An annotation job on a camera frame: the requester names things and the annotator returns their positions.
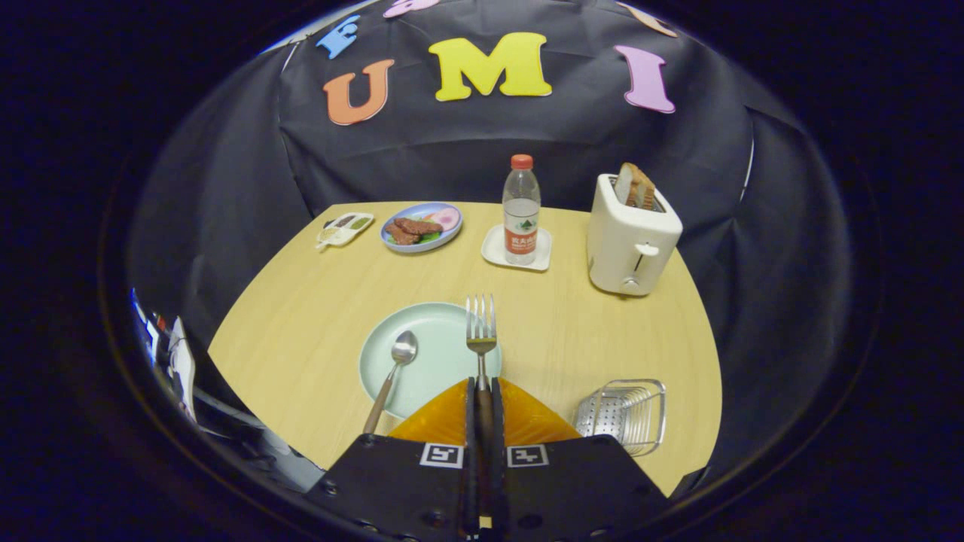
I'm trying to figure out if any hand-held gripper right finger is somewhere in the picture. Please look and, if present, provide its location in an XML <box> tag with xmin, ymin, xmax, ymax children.
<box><xmin>490</xmin><ymin>376</ymin><xmax>671</xmax><ymax>542</ymax></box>

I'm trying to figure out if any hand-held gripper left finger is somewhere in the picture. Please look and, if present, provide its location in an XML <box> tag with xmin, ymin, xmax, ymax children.
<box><xmin>305</xmin><ymin>376</ymin><xmax>481</xmax><ymax>542</ymax></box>

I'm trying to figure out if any metal fork with brown handle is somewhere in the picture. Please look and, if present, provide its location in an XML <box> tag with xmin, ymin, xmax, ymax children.
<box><xmin>465</xmin><ymin>294</ymin><xmax>499</xmax><ymax>528</ymax></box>

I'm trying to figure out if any metal spoon with brown handle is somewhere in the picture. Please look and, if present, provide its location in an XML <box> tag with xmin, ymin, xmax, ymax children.
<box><xmin>363</xmin><ymin>330</ymin><xmax>419</xmax><ymax>435</ymax></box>

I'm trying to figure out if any light green plate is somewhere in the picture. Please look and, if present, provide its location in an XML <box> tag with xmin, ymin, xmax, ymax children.
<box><xmin>358</xmin><ymin>302</ymin><xmax>503</xmax><ymax>419</ymax></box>

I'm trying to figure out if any white square coaster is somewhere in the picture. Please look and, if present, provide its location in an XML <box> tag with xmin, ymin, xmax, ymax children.
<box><xmin>481</xmin><ymin>224</ymin><xmax>553</xmax><ymax>272</ymax></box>

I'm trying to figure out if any blue plate with food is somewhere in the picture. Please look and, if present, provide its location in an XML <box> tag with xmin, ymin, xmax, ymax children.
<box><xmin>380</xmin><ymin>202</ymin><xmax>463</xmax><ymax>254</ymax></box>

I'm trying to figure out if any clear water bottle red cap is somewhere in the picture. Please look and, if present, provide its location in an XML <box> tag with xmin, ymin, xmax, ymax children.
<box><xmin>502</xmin><ymin>154</ymin><xmax>541</xmax><ymax>266</ymax></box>

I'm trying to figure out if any white toaster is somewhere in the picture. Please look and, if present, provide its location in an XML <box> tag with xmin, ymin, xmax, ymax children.
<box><xmin>587</xmin><ymin>173</ymin><xmax>684</xmax><ymax>297</ymax></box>

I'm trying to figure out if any small white sauce dish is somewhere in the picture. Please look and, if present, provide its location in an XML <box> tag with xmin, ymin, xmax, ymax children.
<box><xmin>316</xmin><ymin>212</ymin><xmax>375</xmax><ymax>251</ymax></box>

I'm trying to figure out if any white paper sheet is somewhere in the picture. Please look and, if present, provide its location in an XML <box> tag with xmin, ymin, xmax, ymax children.
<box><xmin>167</xmin><ymin>316</ymin><xmax>198</xmax><ymax>422</ymax></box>

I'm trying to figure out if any metal wire cutlery basket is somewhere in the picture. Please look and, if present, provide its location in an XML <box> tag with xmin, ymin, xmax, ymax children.
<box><xmin>574</xmin><ymin>379</ymin><xmax>667</xmax><ymax>458</ymax></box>

